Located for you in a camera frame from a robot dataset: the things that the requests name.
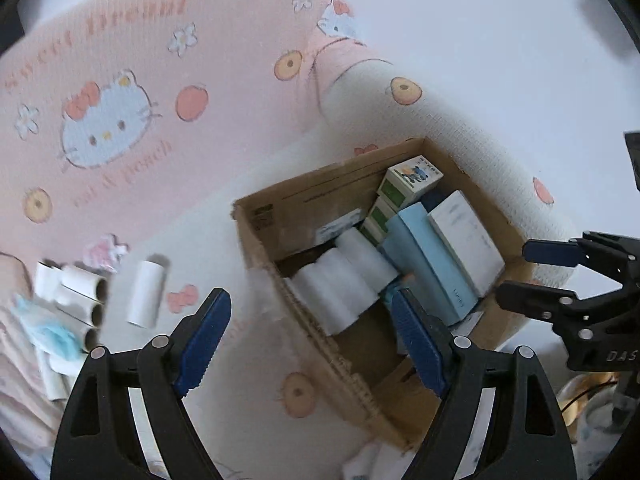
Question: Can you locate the pink cartoon sticker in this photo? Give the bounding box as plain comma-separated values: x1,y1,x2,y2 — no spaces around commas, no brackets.
82,234,130,273

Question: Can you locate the white lined notebook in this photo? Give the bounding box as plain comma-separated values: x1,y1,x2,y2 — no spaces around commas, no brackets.
426,190,506,298

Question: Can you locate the light blue flat box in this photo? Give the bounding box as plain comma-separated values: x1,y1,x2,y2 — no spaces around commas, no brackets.
376,202,483,328

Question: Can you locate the small green white box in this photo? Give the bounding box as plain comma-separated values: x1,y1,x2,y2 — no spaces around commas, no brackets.
367,196,401,233
359,217,388,246

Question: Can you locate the brown cardboard box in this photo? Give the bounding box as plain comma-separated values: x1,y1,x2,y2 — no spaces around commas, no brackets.
231,137,538,451

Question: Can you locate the pile of white paper rolls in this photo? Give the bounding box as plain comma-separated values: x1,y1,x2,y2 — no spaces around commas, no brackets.
32,260,111,401

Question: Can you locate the white shipping label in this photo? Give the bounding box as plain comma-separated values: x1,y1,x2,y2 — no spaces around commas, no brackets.
315,207,363,247

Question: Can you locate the pink white cartoon mat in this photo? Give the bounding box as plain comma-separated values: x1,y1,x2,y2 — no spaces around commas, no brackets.
0,0,576,480

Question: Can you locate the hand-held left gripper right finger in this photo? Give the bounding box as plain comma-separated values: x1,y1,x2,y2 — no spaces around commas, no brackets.
392,287,576,480

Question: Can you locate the white paper roll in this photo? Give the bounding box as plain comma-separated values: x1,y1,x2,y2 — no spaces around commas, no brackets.
334,227,401,293
126,255,172,329
291,247,383,337

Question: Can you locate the pale pink quilt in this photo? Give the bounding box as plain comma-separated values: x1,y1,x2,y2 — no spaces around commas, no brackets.
0,252,68,456

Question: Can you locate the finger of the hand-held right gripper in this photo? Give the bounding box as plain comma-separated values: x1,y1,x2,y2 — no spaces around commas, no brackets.
495,281,601,333
522,231,640,273

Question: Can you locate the thin brown cable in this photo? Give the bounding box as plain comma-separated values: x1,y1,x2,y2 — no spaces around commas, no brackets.
562,375,621,416

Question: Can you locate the dark blue case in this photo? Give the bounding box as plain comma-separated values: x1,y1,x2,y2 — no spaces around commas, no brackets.
420,189,453,211

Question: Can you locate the white printed cloth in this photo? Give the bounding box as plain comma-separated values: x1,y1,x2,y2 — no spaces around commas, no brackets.
340,440,416,480

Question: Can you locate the large green white cartoon box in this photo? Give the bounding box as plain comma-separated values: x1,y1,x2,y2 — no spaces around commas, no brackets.
376,156,445,213

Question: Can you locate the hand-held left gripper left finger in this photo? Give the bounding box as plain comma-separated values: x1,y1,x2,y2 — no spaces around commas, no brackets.
50,287,232,480

